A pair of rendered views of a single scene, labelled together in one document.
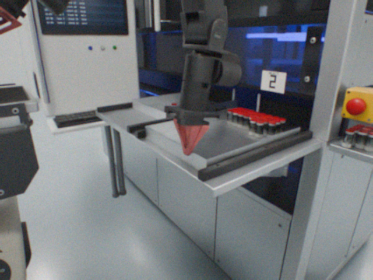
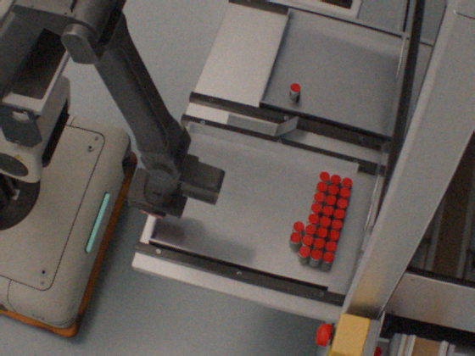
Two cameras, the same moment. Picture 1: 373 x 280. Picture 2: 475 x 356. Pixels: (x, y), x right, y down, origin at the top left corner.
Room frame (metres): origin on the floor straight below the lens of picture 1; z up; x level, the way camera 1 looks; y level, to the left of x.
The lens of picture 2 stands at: (0.19, -0.61, 2.34)
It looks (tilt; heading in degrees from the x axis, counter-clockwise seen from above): 63 degrees down; 51
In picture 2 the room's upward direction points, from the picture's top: 1 degrees clockwise
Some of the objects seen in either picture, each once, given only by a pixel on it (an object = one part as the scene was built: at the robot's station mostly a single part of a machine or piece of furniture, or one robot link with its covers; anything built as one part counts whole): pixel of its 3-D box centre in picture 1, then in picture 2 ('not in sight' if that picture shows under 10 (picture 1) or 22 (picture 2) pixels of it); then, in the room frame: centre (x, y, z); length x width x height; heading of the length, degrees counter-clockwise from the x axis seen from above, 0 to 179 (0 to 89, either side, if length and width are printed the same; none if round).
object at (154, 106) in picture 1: (185, 103); (352, 76); (1.00, 0.01, 0.90); 0.34 x 0.26 x 0.04; 126
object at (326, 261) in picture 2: (259, 120); (337, 224); (0.74, -0.22, 0.90); 0.18 x 0.02 x 0.05; 36
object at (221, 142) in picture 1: (222, 132); (256, 205); (0.65, -0.10, 0.90); 0.34 x 0.26 x 0.04; 126
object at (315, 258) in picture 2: (254, 121); (325, 220); (0.73, -0.21, 0.90); 0.18 x 0.02 x 0.05; 36
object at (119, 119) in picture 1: (197, 123); (301, 141); (0.82, -0.04, 0.87); 0.70 x 0.48 x 0.02; 36
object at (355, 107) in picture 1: (356, 106); (326, 336); (0.56, -0.40, 0.99); 0.04 x 0.04 x 0.04; 36
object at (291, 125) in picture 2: not in sight; (261, 121); (0.77, 0.03, 0.91); 0.14 x 0.03 x 0.06; 127
